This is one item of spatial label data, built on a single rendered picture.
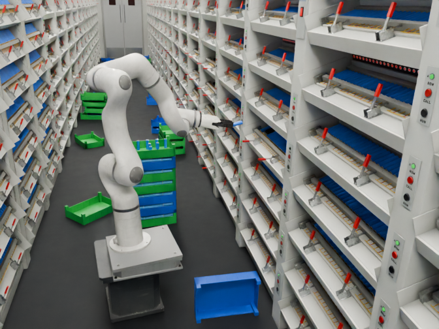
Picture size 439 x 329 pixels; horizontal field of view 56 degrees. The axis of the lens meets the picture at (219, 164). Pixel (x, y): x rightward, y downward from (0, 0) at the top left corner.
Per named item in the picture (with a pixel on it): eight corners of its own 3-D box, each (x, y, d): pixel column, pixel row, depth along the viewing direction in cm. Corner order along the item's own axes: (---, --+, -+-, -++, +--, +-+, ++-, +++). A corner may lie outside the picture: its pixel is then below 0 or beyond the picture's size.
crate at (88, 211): (83, 225, 275) (82, 215, 272) (65, 216, 286) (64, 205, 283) (119, 209, 297) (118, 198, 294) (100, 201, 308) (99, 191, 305)
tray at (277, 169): (286, 188, 175) (280, 169, 171) (246, 143, 230) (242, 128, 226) (329, 170, 177) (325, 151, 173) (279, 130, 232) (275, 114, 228)
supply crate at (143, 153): (127, 160, 254) (126, 148, 251) (123, 149, 272) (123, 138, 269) (175, 156, 263) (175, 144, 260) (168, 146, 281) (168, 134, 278)
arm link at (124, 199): (123, 215, 181) (116, 163, 172) (98, 203, 192) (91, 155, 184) (144, 205, 189) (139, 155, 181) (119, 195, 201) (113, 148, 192)
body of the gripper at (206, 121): (194, 123, 212) (215, 126, 215) (197, 129, 202) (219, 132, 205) (196, 109, 209) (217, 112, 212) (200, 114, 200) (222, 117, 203)
